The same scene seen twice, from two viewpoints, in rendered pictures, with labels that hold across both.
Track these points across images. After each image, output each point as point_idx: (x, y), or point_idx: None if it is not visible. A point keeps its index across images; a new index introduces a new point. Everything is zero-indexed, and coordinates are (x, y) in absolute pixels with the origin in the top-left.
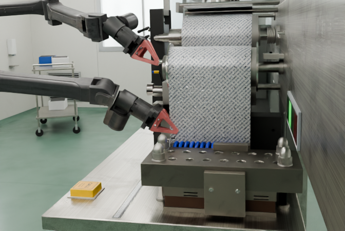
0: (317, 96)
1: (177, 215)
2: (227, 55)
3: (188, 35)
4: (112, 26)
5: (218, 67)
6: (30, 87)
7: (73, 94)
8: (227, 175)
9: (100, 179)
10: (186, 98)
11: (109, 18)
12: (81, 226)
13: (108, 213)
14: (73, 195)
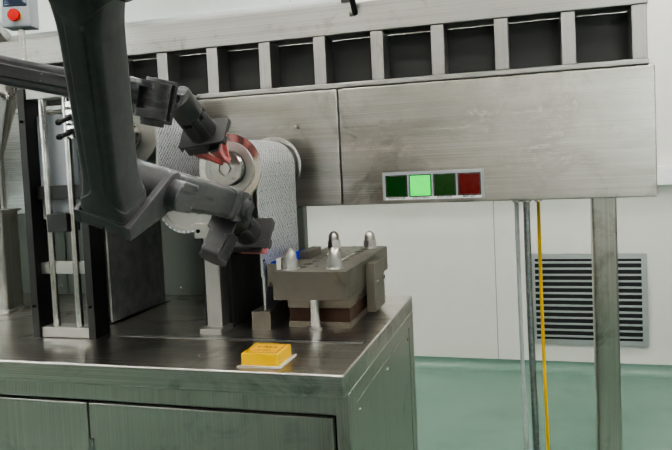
0: (559, 141)
1: (366, 323)
2: (279, 149)
3: (162, 130)
4: (196, 103)
5: (281, 163)
6: (203, 196)
7: (225, 206)
8: (379, 262)
9: (212, 358)
10: (268, 203)
11: (189, 89)
12: (360, 368)
13: (350, 346)
14: (279, 363)
